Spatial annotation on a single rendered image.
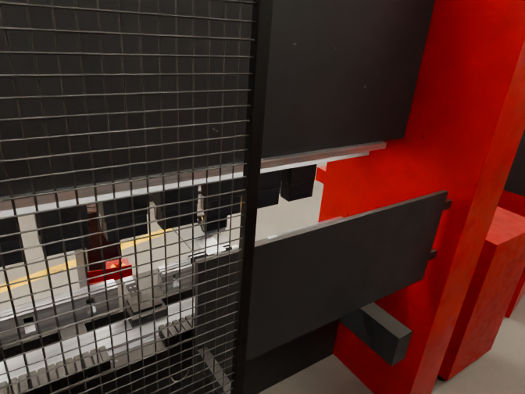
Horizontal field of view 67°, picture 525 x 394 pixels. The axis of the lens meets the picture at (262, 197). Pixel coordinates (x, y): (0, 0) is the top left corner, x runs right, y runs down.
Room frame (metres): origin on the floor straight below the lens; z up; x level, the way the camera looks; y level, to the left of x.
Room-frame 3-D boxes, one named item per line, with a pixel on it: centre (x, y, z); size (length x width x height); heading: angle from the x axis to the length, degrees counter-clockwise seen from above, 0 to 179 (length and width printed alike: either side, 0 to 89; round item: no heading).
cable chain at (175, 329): (1.03, 0.12, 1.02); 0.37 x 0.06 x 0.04; 126
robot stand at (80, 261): (1.80, 0.87, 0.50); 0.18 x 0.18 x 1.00; 47
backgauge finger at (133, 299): (1.12, 0.41, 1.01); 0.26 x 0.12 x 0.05; 36
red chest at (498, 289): (2.07, -1.23, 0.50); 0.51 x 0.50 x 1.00; 36
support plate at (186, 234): (1.60, 0.28, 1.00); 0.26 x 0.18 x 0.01; 36
